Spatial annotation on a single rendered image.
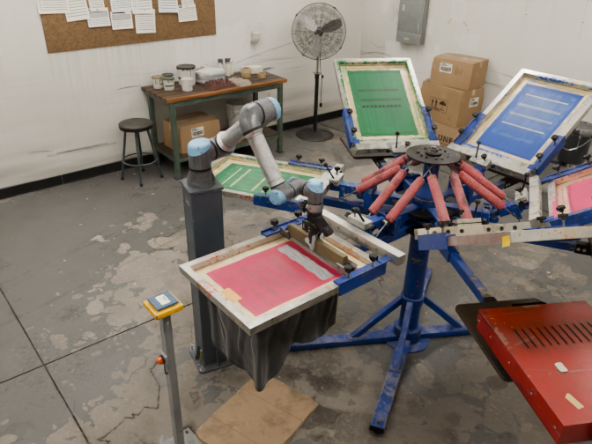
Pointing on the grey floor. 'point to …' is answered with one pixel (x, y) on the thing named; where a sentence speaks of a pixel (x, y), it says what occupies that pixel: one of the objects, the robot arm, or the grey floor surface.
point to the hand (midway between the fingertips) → (316, 247)
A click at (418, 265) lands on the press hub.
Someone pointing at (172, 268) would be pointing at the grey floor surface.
